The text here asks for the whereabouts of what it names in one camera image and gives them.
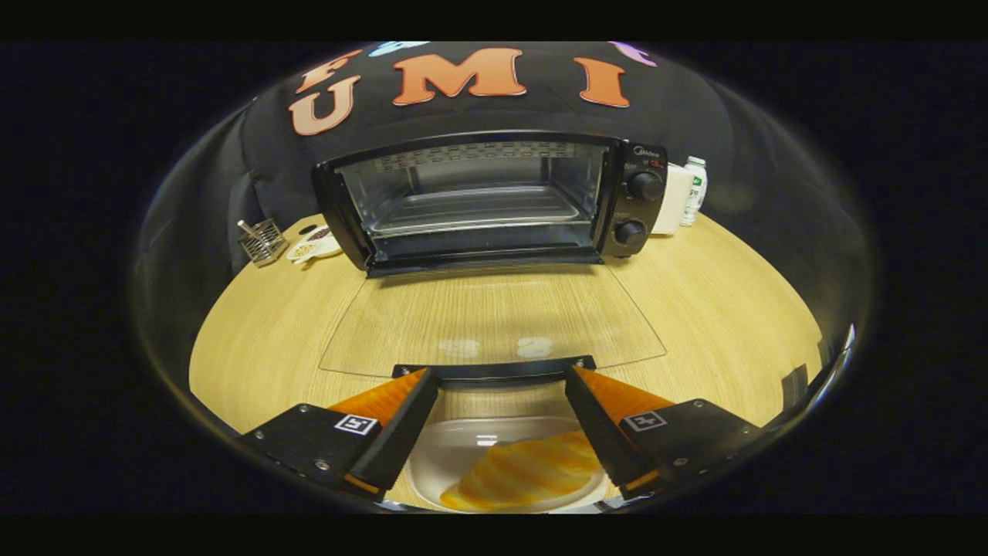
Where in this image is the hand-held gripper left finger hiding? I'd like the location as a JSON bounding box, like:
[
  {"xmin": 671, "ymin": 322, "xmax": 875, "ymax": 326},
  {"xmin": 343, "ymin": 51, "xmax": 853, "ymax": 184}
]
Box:
[{"xmin": 239, "ymin": 367, "xmax": 439, "ymax": 499}]

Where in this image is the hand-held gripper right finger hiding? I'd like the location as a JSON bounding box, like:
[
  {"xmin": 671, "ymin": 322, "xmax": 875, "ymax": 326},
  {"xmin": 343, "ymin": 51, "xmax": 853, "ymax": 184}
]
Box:
[{"xmin": 565, "ymin": 365, "xmax": 765, "ymax": 499}]

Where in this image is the golden croissant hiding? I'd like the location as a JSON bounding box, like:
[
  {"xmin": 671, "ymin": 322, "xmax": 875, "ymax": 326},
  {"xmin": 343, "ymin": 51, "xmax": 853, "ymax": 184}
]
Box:
[{"xmin": 440, "ymin": 429, "xmax": 603, "ymax": 512}]

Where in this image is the black toaster oven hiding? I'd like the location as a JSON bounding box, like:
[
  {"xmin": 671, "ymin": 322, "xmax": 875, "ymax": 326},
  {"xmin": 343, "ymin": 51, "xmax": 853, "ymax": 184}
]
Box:
[{"xmin": 312, "ymin": 130, "xmax": 669, "ymax": 383}]

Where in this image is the white pop-up toaster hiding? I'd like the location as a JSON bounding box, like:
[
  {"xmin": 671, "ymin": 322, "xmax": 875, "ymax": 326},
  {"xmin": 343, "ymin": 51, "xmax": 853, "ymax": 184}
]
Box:
[{"xmin": 652, "ymin": 162, "xmax": 694, "ymax": 236}]

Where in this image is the white plate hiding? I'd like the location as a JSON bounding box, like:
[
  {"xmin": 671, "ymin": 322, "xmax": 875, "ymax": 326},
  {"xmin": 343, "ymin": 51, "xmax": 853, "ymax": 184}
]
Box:
[{"xmin": 407, "ymin": 417, "xmax": 611, "ymax": 514}]

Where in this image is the small dark object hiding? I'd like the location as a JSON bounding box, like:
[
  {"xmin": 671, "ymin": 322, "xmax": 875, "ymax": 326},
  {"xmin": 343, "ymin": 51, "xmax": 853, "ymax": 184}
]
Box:
[{"xmin": 781, "ymin": 364, "xmax": 808, "ymax": 406}]

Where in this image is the small white snack dish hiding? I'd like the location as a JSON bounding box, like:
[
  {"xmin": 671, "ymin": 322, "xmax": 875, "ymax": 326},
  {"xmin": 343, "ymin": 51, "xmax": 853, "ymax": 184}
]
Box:
[{"xmin": 286, "ymin": 224, "xmax": 343, "ymax": 266}]

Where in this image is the white bottle green label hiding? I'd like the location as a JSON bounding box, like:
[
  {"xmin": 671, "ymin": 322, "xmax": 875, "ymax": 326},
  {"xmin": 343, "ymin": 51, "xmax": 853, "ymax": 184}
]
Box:
[{"xmin": 680, "ymin": 156, "xmax": 708, "ymax": 227}]

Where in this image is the metal wire basket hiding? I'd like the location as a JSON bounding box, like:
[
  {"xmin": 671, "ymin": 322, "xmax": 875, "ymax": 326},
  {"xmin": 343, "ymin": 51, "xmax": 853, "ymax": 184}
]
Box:
[{"xmin": 236, "ymin": 218, "xmax": 289, "ymax": 268}]

